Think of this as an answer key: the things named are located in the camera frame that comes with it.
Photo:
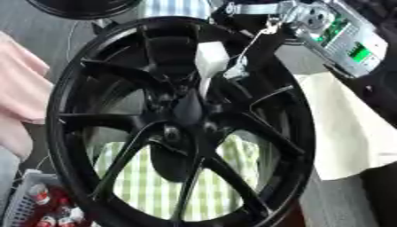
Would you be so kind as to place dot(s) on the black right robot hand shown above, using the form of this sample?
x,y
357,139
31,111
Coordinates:
x,y
258,25

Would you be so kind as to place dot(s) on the white pin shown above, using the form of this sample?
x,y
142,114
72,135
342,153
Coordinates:
x,y
211,59

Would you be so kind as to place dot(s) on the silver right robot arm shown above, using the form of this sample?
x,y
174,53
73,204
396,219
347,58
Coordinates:
x,y
341,35

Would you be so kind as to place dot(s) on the black spoked wheel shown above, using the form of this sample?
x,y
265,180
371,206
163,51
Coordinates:
x,y
129,121

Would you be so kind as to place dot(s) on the blue white striped cloth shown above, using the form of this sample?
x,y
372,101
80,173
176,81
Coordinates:
x,y
176,8

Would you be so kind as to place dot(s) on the black round tyre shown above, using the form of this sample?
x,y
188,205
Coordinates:
x,y
82,9

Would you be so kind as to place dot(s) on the pink cloth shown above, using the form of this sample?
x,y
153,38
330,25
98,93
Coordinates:
x,y
20,88

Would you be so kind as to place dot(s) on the red white small bottle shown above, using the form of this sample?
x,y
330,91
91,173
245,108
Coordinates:
x,y
76,214
39,193
46,221

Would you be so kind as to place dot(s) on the white plastic basket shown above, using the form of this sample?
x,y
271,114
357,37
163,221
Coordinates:
x,y
23,198

